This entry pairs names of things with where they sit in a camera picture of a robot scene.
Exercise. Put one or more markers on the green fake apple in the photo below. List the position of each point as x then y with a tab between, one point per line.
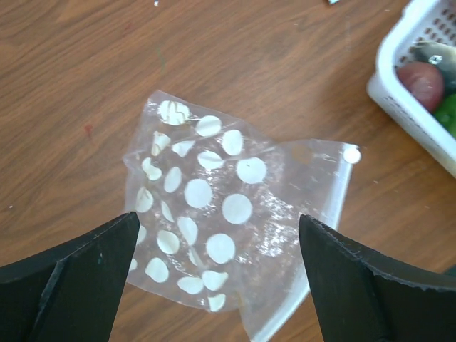
445	114

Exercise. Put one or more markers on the polka dot zip bag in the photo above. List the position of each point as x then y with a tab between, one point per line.
219	206

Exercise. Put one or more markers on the silver fake fish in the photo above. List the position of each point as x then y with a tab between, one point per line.
441	56

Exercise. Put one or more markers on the dark red fake plum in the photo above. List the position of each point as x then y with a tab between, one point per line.
424	82

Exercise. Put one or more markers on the white plastic perforated basket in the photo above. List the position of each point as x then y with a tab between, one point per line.
420	20

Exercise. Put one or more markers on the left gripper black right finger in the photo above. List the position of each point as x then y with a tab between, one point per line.
363	295

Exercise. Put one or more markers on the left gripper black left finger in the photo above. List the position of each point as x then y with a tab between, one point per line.
70	292

